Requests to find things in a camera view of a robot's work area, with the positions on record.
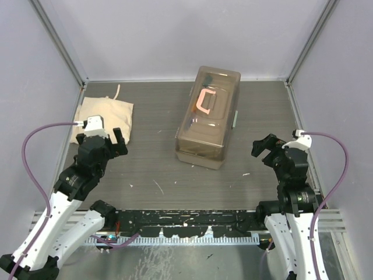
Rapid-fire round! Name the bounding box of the brown translucent toolbox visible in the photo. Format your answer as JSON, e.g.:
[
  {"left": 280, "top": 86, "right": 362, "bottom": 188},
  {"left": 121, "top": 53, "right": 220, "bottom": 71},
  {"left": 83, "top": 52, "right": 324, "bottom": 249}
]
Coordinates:
[{"left": 175, "top": 66, "right": 241, "bottom": 170}]

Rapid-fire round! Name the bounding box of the green handled screwdriver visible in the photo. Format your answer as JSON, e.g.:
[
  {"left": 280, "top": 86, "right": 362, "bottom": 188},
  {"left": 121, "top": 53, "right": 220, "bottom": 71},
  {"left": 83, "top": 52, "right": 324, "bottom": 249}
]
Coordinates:
[{"left": 203, "top": 75, "right": 213, "bottom": 87}]

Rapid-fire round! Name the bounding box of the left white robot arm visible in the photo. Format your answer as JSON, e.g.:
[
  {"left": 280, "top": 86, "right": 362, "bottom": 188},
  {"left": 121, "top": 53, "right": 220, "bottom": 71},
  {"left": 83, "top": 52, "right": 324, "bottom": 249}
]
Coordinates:
[{"left": 1, "top": 115, "right": 128, "bottom": 279}]

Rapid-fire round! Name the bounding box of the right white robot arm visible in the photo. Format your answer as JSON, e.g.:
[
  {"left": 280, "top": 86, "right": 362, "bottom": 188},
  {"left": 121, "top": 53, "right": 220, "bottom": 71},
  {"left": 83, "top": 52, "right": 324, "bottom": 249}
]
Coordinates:
[{"left": 251, "top": 129, "right": 328, "bottom": 279}]

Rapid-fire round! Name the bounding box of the beige cloth bag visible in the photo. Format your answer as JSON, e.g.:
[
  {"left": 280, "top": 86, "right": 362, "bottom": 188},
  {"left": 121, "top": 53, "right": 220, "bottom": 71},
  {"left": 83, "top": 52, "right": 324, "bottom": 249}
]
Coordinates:
[{"left": 74, "top": 84, "right": 134, "bottom": 145}]

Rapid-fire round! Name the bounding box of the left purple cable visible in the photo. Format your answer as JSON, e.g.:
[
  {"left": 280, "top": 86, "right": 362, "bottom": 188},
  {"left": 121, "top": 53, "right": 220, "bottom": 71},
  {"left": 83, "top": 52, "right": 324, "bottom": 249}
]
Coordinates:
[{"left": 7, "top": 121, "right": 140, "bottom": 280}]

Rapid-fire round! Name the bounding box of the purple cable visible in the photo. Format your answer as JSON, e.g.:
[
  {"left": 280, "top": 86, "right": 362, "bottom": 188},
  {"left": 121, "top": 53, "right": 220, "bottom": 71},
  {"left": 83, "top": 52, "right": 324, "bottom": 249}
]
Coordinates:
[
  {"left": 7, "top": 121, "right": 140, "bottom": 280},
  {"left": 259, "top": 131, "right": 350, "bottom": 280}
]

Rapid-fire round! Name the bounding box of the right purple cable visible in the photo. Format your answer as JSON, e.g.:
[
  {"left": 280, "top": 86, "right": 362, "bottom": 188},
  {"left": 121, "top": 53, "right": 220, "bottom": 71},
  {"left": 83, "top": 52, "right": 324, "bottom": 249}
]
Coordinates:
[{"left": 259, "top": 131, "right": 350, "bottom": 280}]

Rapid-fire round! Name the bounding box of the slotted cable duct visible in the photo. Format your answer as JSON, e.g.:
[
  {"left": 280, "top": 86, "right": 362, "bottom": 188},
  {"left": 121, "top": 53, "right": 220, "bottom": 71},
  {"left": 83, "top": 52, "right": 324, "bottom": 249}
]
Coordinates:
[{"left": 84, "top": 234, "right": 260, "bottom": 246}]

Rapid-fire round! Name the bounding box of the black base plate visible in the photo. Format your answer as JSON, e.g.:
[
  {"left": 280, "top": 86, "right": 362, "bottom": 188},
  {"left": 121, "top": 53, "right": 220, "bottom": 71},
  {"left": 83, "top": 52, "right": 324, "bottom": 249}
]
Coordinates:
[{"left": 102, "top": 210, "right": 266, "bottom": 238}]

